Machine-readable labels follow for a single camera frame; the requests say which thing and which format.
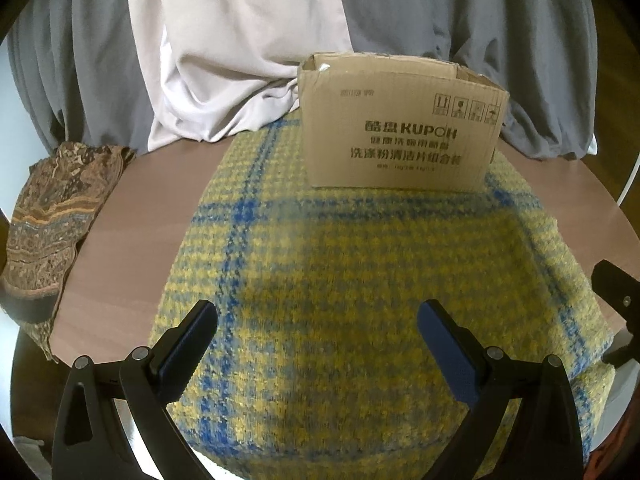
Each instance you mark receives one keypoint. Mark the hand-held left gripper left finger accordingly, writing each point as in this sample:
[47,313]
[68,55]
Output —
[185,345]

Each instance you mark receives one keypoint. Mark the white curtain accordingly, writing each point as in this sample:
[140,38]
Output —
[225,35]

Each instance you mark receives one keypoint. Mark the brown cardboard box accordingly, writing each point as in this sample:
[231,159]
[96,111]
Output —
[400,110]

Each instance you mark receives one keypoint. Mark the grey curtain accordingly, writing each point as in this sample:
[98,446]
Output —
[500,20]
[90,60]

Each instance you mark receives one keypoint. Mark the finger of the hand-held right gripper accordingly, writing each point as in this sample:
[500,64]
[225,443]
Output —
[625,350]
[617,290]

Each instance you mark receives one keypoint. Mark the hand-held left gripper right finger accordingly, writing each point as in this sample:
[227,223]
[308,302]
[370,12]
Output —
[450,350]

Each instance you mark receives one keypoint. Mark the yellow blue plaid cloth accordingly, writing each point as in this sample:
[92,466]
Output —
[325,285]

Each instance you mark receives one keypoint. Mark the brown patterned cloth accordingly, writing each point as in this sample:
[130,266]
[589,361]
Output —
[45,220]

